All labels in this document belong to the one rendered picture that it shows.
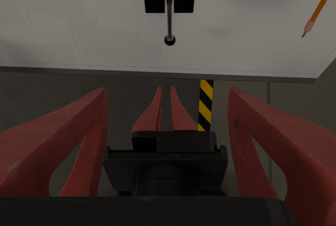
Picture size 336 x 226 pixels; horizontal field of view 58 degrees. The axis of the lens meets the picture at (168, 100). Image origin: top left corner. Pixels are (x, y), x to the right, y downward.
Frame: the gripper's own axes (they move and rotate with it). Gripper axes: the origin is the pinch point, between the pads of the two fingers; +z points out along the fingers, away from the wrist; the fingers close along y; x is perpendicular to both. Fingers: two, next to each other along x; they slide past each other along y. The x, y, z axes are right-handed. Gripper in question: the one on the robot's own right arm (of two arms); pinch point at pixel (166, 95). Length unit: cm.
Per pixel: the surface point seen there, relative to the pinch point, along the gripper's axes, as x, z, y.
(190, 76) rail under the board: 13.1, 14.7, -3.7
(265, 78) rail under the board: 14.0, 14.9, -16.5
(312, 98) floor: 89, 69, -66
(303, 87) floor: 84, 72, -62
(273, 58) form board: 8.4, 14.0, -16.2
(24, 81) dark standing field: 75, 70, 66
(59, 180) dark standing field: 112, 39, 54
